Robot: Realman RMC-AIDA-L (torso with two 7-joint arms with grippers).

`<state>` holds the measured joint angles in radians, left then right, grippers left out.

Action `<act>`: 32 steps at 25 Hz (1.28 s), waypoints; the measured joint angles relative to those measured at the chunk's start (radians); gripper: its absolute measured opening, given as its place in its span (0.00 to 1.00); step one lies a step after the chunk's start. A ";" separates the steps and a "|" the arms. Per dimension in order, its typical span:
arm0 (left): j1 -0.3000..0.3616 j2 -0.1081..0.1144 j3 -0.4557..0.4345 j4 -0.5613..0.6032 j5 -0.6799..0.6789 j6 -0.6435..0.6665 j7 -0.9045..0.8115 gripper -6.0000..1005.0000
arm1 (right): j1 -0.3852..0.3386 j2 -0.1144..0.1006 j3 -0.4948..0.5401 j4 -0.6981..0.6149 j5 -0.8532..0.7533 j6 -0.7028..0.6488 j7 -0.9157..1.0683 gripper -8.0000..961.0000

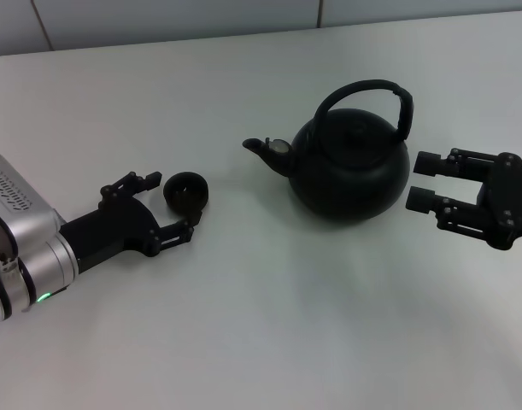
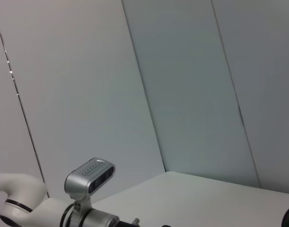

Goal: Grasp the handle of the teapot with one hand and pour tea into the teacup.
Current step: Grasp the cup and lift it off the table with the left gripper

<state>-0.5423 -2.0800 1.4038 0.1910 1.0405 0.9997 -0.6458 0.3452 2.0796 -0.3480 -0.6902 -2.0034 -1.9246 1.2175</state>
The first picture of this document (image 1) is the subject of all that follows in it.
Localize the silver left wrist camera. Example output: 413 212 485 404
0 154 61 262

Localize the black teapot with loop handle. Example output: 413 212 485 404
242 79 416 222

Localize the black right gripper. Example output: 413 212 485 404
406 147 522 251

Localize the small black teacup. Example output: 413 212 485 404
162 170 211 215

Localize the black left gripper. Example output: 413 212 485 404
59 170 204 273

